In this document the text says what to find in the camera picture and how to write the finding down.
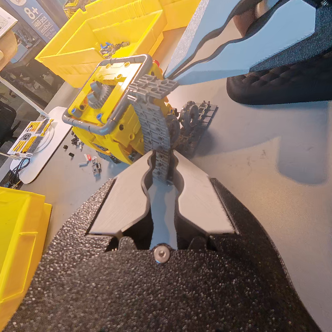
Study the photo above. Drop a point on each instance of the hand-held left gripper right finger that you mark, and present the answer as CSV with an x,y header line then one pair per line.
x,y
207,205

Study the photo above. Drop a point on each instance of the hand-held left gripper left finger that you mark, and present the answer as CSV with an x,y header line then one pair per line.
x,y
116,207

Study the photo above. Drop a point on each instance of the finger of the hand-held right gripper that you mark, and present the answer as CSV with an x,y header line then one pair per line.
x,y
202,28
270,41

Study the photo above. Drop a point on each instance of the yellow toy brick bulldozer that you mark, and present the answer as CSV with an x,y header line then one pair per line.
x,y
111,116

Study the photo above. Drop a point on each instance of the yellow storage bin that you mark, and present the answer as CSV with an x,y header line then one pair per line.
x,y
78,52
179,13
15,249

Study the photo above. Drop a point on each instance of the black quilted wrist rest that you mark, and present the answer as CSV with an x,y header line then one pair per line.
x,y
280,80

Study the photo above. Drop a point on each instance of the pile of small brick pins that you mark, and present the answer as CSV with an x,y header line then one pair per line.
x,y
85,155

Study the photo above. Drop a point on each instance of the cluster of blue brick parts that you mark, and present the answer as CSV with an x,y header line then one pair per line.
x,y
114,47

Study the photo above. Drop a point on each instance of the toy set box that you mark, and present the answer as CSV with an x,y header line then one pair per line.
x,y
36,21

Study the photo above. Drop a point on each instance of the white paper booklet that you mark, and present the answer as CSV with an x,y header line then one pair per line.
x,y
5,22

